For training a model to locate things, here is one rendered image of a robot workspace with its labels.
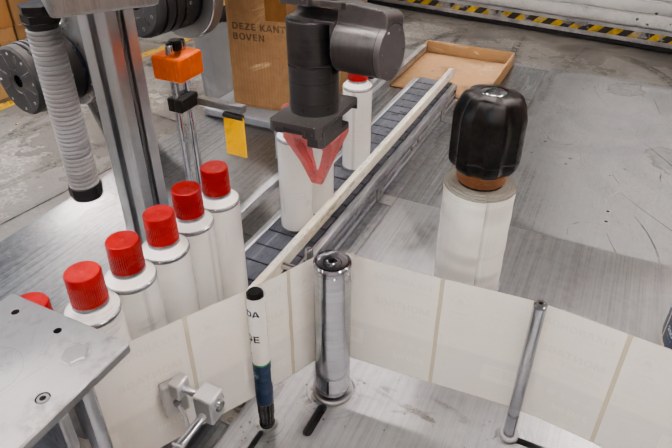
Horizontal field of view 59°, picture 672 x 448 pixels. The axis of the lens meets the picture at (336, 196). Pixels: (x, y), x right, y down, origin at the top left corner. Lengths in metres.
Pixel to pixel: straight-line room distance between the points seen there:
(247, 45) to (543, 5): 3.89
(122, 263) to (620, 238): 0.81
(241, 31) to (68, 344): 1.04
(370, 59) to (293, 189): 0.34
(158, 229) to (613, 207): 0.84
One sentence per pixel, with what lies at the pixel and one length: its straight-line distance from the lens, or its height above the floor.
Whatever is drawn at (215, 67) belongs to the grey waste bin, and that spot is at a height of 0.28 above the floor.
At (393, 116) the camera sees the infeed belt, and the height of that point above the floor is 0.88.
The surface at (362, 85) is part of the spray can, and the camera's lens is 1.02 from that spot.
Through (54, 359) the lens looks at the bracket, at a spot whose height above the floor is 1.14.
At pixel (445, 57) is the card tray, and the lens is 1.82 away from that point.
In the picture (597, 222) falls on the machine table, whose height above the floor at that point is 0.83.
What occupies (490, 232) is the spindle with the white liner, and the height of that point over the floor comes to 1.02.
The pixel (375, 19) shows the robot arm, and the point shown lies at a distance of 0.60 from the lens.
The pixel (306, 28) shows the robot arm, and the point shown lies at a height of 1.25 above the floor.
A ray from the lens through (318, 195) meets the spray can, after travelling 0.94.
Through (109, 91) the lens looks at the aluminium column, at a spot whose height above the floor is 1.15.
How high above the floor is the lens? 1.43
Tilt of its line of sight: 33 degrees down
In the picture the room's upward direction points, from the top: straight up
